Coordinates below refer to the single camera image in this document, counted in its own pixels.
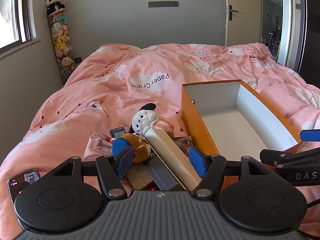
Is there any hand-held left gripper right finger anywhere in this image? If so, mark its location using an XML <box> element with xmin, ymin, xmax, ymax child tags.
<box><xmin>189</xmin><ymin>146</ymin><xmax>275</xmax><ymax>200</ymax></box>

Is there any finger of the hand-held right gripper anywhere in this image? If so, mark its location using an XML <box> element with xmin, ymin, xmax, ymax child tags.
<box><xmin>259</xmin><ymin>148</ymin><xmax>320</xmax><ymax>167</ymax></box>
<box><xmin>300</xmin><ymin>129</ymin><xmax>320</xmax><ymax>143</ymax></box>

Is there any grey box with gold print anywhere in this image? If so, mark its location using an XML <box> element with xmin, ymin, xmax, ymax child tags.
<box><xmin>144</xmin><ymin>156</ymin><xmax>180</xmax><ymax>192</ymax></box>

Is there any black cable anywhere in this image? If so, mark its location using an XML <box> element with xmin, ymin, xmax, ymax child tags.
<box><xmin>299</xmin><ymin>199</ymin><xmax>320</xmax><ymax>240</ymax></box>

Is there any white dog plush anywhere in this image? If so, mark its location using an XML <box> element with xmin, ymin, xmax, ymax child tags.
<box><xmin>129</xmin><ymin>103</ymin><xmax>175</xmax><ymax>137</ymax></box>

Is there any tan cardboard box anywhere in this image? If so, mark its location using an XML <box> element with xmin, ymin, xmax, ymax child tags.
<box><xmin>126</xmin><ymin>162</ymin><xmax>153</xmax><ymax>190</ymax></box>

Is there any clear tube of plush toys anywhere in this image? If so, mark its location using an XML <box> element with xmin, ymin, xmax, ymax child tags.
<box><xmin>47</xmin><ymin>9</ymin><xmax>77</xmax><ymax>84</ymax></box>

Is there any black smartphone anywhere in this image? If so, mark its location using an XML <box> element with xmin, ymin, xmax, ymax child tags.
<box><xmin>7</xmin><ymin>169</ymin><xmax>42</xmax><ymax>207</ymax></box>

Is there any panda plush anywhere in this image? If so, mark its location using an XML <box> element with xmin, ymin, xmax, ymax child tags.
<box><xmin>45</xmin><ymin>0</ymin><xmax>66</xmax><ymax>15</ymax></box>

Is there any grey wall switch panel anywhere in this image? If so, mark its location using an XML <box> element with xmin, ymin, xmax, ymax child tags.
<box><xmin>148</xmin><ymin>0</ymin><xmax>179</xmax><ymax>7</ymax></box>

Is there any pink printed duvet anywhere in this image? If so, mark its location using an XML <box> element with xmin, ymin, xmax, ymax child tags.
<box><xmin>0</xmin><ymin>43</ymin><xmax>320</xmax><ymax>235</ymax></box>

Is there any white door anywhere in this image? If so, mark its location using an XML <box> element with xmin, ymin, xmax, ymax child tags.
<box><xmin>224</xmin><ymin>0</ymin><xmax>264</xmax><ymax>47</ymax></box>

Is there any blue and white card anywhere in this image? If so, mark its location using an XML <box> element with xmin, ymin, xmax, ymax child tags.
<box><xmin>109</xmin><ymin>127</ymin><xmax>125</xmax><ymax>140</ymax></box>

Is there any brown bear plush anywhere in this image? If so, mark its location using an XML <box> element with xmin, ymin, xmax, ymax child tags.
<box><xmin>112</xmin><ymin>133</ymin><xmax>152</xmax><ymax>163</ymax></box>

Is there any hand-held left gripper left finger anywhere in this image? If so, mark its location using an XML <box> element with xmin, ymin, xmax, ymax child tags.
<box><xmin>45</xmin><ymin>146</ymin><xmax>135</xmax><ymax>199</ymax></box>

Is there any long white box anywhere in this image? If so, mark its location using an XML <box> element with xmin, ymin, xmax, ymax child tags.
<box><xmin>145</xmin><ymin>127</ymin><xmax>202</xmax><ymax>190</ymax></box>

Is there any window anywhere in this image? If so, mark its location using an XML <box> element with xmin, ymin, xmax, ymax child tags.
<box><xmin>0</xmin><ymin>0</ymin><xmax>42</xmax><ymax>55</ymax></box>

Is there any orange-rimmed white storage box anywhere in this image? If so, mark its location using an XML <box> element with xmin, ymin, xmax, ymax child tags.
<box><xmin>181</xmin><ymin>79</ymin><xmax>304</xmax><ymax>174</ymax></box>

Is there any brown printed box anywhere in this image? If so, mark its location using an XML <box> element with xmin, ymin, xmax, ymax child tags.
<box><xmin>172</xmin><ymin>136</ymin><xmax>193</xmax><ymax>157</ymax></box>

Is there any dark wardrobe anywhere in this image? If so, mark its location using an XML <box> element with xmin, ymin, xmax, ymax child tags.
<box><xmin>296</xmin><ymin>0</ymin><xmax>320</xmax><ymax>75</ymax></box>

